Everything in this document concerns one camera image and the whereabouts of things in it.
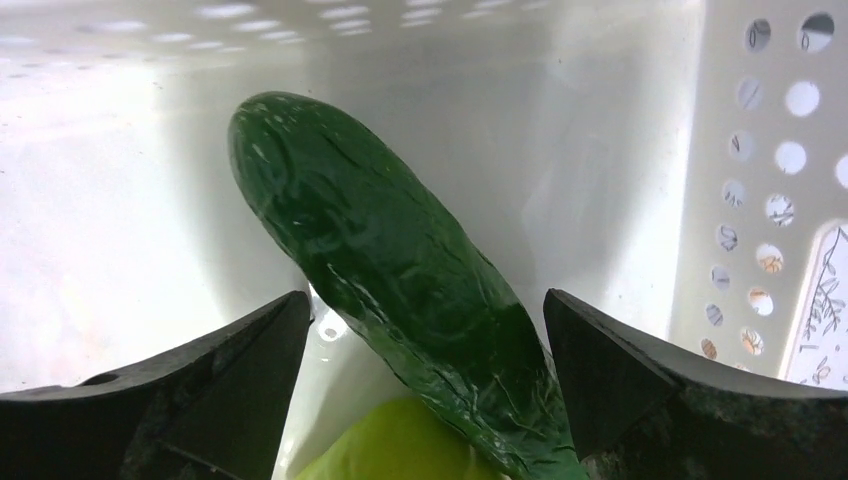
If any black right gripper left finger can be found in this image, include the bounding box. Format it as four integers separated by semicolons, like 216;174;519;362
1;291;312;479

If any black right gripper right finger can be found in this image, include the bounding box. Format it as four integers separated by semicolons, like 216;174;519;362
543;289;847;480

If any white perforated plastic basket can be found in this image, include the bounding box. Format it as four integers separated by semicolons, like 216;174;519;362
1;1;847;479

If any green toy apple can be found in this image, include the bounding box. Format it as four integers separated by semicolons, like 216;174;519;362
296;397;505;480

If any dark green toy cucumber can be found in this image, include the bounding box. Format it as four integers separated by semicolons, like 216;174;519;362
228;91;586;479

